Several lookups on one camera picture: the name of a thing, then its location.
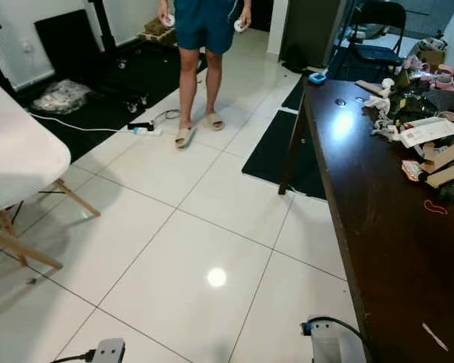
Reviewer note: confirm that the white plastic chair wooden legs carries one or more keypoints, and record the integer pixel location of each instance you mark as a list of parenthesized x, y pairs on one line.
[(23, 159)]

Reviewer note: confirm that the clear plastic bag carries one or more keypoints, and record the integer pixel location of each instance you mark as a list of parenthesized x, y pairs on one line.
[(62, 96)]

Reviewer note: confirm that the large black floor mat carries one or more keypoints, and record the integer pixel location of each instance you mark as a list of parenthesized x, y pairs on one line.
[(106, 94)]

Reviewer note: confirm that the black flat panel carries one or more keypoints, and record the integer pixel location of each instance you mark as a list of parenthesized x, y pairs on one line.
[(68, 41)]

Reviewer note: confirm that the white power strip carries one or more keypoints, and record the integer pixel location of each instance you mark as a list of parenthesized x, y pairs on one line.
[(145, 129)]

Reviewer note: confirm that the beige slipper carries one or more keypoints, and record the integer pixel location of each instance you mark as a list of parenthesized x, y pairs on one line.
[(185, 137), (214, 121)]

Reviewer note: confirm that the person in blue shorts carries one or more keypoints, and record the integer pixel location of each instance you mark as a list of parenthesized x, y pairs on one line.
[(204, 30)]

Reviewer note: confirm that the small black floor mat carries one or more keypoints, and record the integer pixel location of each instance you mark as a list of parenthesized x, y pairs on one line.
[(272, 159)]

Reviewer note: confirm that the small blue round object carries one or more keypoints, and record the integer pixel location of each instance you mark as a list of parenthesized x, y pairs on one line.
[(317, 78)]

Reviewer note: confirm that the dark tall cabinet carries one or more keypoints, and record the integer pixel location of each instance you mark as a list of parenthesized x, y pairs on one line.
[(309, 34)]

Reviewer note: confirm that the crumpled white tissue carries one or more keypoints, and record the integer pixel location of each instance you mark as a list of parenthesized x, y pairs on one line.
[(380, 100)]

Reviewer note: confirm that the black folding chair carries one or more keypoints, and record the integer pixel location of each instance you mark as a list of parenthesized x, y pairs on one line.
[(374, 53)]

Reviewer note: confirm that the dark brown wooden table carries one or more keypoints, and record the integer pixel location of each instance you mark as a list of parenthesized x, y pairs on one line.
[(393, 249)]

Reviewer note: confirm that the white labelled paper box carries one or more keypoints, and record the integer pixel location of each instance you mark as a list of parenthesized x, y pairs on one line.
[(429, 131)]

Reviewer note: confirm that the red rubber band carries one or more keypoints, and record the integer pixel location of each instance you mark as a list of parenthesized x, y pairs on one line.
[(436, 207)]

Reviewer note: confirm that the brown cardboard pieces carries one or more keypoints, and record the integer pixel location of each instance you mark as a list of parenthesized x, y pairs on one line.
[(446, 165)]

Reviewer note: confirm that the pink plastic items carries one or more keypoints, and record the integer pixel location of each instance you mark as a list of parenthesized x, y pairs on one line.
[(443, 77)]

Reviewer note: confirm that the thin white strip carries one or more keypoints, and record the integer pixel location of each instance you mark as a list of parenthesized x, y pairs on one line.
[(435, 337)]

